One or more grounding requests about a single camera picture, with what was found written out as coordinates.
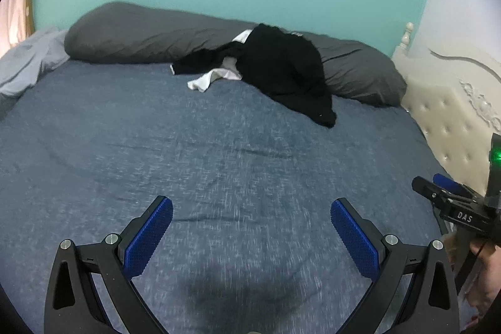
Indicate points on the cream tufted headboard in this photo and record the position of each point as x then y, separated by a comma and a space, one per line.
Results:
453, 94

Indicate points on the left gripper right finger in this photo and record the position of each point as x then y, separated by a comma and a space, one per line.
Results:
430, 304

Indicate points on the light grey blanket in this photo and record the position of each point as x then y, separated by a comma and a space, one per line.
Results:
23, 65

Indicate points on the person's right hand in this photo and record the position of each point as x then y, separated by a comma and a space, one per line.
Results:
487, 284

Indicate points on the long dark grey pillow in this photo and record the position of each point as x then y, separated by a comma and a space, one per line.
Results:
127, 33

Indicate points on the black sweater white trim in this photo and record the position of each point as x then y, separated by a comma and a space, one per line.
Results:
284, 66

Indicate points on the blue heathered bed sheet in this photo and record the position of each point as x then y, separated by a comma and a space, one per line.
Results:
251, 245

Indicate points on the white garment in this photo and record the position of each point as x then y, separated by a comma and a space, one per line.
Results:
227, 70

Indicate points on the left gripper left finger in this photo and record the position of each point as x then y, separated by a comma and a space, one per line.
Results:
72, 302

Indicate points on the black tracking camera box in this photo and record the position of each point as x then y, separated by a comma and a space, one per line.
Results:
492, 198

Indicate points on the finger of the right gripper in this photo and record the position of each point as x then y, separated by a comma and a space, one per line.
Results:
452, 186
429, 190

